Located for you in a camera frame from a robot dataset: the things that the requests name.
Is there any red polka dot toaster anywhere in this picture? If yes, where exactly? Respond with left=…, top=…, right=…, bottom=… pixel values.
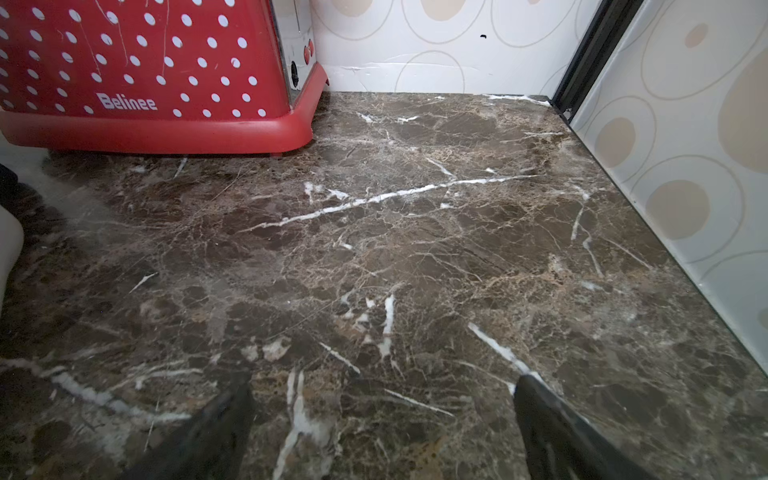
left=1, top=1, right=328, bottom=155

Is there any white hard shell suitcase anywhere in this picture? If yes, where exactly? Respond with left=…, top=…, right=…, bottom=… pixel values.
left=0, top=206, right=24, bottom=304

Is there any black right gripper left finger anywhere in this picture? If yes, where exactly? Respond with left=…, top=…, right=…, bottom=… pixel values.
left=122, top=383, right=255, bottom=480

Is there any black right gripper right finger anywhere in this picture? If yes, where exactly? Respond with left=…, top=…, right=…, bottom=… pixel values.
left=513, top=375, right=654, bottom=480

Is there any black corner frame post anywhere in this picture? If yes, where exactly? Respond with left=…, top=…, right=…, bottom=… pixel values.
left=550, top=0, right=644, bottom=123

